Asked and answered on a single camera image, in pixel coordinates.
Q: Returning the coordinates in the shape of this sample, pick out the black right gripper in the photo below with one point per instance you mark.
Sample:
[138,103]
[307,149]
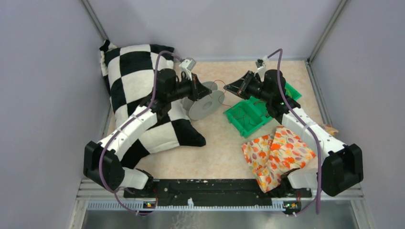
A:
[239,87]

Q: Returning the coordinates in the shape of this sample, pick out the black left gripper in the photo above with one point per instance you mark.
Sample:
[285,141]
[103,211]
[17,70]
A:
[197,89]

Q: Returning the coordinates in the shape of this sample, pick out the grey perforated cable spool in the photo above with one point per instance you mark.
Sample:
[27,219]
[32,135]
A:
[206,106]

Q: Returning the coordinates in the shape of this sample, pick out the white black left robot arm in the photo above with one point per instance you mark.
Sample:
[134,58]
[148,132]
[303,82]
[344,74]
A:
[104,161]

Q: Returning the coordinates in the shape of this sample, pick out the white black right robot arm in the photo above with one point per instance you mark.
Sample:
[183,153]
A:
[339,166]

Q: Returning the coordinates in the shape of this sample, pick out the floral orange cloth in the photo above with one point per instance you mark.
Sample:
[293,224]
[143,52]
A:
[270,156]

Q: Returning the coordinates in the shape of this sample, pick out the black white checkered pillow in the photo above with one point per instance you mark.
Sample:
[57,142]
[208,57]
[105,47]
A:
[128,73]

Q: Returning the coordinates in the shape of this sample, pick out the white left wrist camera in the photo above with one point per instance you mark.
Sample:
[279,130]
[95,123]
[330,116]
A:
[186,66]

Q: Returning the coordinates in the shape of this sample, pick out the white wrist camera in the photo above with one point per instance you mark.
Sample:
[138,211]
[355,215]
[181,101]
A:
[186,66]
[261,67]

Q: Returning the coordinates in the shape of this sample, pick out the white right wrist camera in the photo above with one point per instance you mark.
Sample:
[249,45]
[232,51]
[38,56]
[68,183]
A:
[261,67]

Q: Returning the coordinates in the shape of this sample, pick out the green plastic bin with yellow wire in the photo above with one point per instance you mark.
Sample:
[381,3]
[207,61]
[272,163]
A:
[292,92]

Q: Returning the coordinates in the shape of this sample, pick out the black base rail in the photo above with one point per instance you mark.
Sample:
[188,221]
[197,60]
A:
[213,193]

